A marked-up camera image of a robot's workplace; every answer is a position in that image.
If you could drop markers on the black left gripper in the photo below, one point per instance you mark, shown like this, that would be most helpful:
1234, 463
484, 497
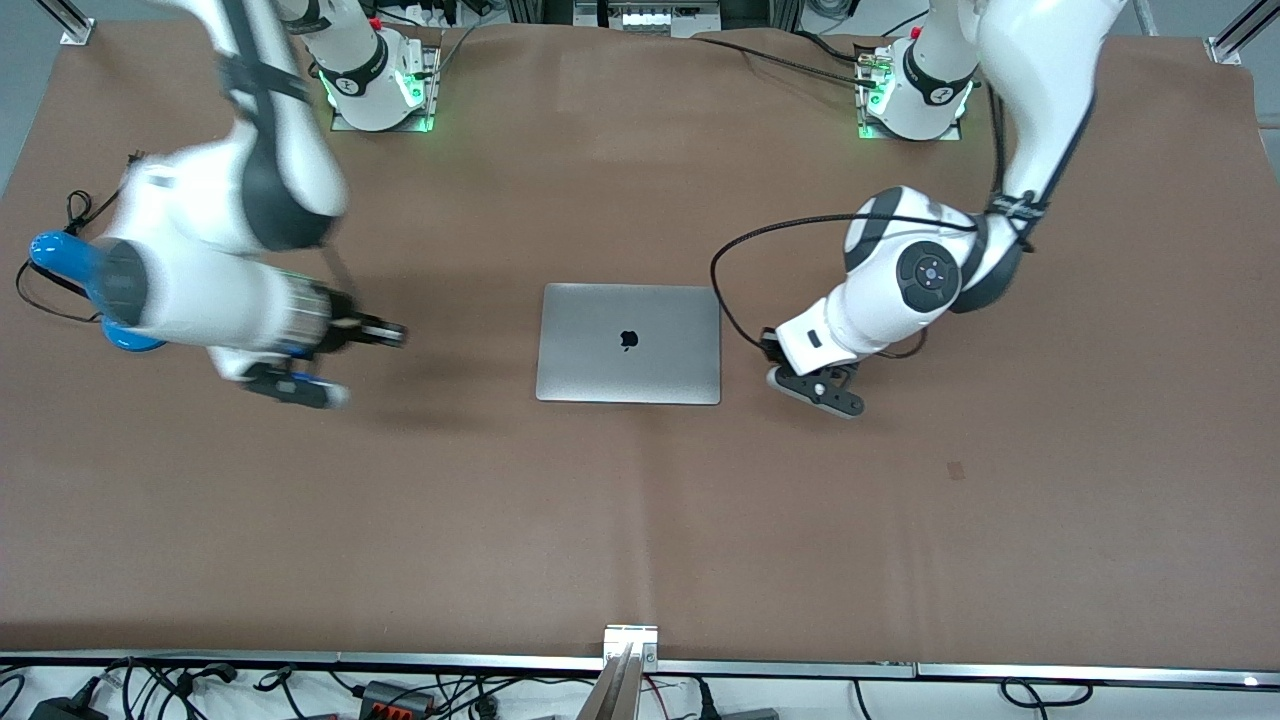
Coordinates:
771, 347

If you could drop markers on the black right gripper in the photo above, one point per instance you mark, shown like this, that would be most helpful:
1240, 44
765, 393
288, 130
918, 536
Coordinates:
347, 324

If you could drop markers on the grey laptop with black keyboard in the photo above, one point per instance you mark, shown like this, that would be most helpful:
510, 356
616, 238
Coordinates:
628, 340

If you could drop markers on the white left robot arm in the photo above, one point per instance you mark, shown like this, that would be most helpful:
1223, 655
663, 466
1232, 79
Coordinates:
900, 290

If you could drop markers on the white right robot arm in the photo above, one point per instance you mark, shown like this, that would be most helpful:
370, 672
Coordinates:
200, 290

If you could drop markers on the brown table mat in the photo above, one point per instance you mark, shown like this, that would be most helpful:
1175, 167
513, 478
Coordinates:
640, 520

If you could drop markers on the grey control box with sockets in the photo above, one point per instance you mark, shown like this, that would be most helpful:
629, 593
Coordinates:
648, 18

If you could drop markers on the black connector box orange tabs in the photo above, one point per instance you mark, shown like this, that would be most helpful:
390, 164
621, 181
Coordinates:
398, 697

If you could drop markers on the black power adapter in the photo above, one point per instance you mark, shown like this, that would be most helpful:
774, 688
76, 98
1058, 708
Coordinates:
68, 710

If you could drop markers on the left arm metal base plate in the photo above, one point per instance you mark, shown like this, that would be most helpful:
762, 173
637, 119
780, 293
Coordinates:
866, 125

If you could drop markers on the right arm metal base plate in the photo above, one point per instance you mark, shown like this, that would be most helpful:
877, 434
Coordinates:
432, 80

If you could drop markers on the aluminium table edge rail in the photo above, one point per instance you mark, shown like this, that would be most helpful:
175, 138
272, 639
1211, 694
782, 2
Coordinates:
300, 659

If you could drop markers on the aluminium camera mount profile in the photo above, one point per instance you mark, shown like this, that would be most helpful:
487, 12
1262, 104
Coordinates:
625, 670

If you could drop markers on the aluminium frame corner post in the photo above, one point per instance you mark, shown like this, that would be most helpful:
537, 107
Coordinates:
1235, 40
68, 22

